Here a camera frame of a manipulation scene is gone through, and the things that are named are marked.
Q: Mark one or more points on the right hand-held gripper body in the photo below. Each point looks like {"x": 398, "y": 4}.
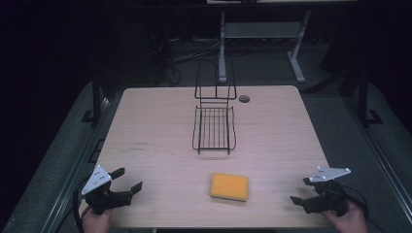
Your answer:
{"x": 327, "y": 194}

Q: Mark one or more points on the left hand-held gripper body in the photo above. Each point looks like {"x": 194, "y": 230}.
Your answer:
{"x": 97, "y": 180}

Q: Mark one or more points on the yellow sponge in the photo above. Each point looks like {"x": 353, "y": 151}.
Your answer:
{"x": 229, "y": 186}

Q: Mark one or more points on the person's right hand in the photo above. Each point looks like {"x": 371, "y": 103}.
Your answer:
{"x": 349, "y": 221}

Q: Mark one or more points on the person's left hand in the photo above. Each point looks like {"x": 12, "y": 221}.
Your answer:
{"x": 96, "y": 222}

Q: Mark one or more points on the grey metal stand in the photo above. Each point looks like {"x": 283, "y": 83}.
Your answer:
{"x": 259, "y": 30}

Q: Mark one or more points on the aluminium frame rail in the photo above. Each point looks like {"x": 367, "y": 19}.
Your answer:
{"x": 382, "y": 161}
{"x": 76, "y": 168}

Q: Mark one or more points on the black frame post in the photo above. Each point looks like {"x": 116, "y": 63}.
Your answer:
{"x": 96, "y": 97}
{"x": 363, "y": 97}

